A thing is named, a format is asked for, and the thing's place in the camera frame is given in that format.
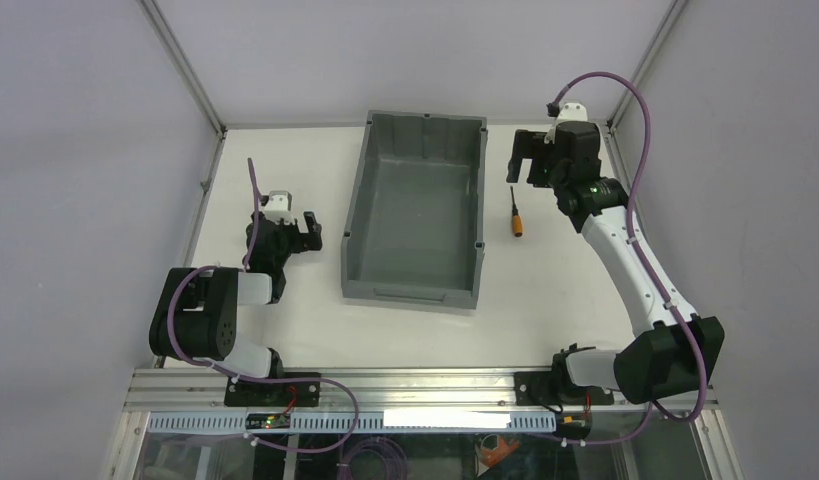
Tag orange handled screwdriver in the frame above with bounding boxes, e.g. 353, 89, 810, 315
510, 186, 524, 238

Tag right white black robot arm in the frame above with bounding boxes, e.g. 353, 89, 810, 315
506, 121, 725, 404

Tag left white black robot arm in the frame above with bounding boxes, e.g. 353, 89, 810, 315
149, 211, 323, 409

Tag grey plastic bin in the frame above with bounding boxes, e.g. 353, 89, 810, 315
340, 110, 488, 309

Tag orange object under table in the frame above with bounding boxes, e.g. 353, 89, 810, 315
474, 433, 520, 478

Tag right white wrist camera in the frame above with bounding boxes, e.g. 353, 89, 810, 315
544, 101, 588, 144

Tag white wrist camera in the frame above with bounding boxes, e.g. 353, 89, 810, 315
260, 190, 296, 225
544, 101, 588, 144

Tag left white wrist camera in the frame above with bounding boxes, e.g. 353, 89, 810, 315
260, 190, 296, 225

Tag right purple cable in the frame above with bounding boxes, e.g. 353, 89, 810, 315
546, 71, 708, 446

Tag purple cable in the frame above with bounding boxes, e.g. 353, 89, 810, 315
166, 157, 361, 456
546, 71, 708, 446

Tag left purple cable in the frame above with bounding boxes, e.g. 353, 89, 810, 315
166, 157, 361, 456

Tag aluminium mounting rail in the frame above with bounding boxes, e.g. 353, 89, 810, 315
122, 368, 720, 413

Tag white slotted cable duct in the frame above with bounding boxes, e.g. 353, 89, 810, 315
147, 409, 556, 436

